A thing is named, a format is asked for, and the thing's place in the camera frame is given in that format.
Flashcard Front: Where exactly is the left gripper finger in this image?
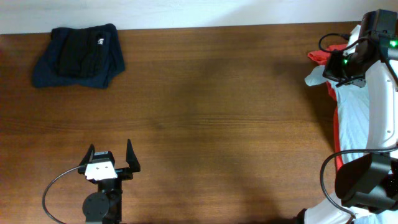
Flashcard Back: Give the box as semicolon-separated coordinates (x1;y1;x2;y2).
80;144;95;166
126;139;141;172

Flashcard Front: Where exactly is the light blue t-shirt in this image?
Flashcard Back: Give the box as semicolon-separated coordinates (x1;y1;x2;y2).
305;65;369;152

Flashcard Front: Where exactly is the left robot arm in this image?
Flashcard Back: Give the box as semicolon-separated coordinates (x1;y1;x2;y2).
78;139;141;224

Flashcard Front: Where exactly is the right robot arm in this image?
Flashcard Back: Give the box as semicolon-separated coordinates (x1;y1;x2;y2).
295;9;397;223

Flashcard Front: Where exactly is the red printed t-shirt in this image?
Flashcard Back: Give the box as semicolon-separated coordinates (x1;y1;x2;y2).
307;44;345;170

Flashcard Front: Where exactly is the navy blue folded garment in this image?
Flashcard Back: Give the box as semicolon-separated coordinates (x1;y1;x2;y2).
32;24;125;89

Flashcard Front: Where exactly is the black folded garment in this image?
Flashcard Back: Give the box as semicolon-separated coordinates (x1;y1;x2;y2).
58;29;111;79

